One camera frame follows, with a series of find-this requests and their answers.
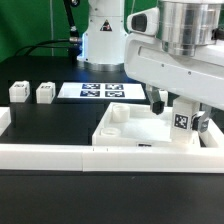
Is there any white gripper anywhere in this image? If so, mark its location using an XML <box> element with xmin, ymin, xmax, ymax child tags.
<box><xmin>124</xmin><ymin>33</ymin><xmax>224</xmax><ymax>133</ymax></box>

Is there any white square tabletop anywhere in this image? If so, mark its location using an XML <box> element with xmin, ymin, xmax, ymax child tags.
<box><xmin>92</xmin><ymin>102</ymin><xmax>200</xmax><ymax>148</ymax></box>

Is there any white U-shaped fence obstacle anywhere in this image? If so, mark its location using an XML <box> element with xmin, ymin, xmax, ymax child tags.
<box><xmin>0</xmin><ymin>106</ymin><xmax>224</xmax><ymax>174</ymax></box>

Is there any white AprilTag base sheet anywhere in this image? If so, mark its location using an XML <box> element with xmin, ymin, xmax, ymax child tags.
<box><xmin>58</xmin><ymin>82</ymin><xmax>145</xmax><ymax>100</ymax></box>

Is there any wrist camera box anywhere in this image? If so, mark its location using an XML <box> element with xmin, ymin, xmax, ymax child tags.
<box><xmin>127</xmin><ymin>7</ymin><xmax>160</xmax><ymax>36</ymax></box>

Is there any black cable bundle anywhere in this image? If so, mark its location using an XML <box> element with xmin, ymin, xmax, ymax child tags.
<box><xmin>13</xmin><ymin>0</ymin><xmax>83</xmax><ymax>64</ymax></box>

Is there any white hanging cable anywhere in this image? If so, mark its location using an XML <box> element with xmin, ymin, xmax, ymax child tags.
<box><xmin>49</xmin><ymin>0</ymin><xmax>55</xmax><ymax>57</ymax></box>

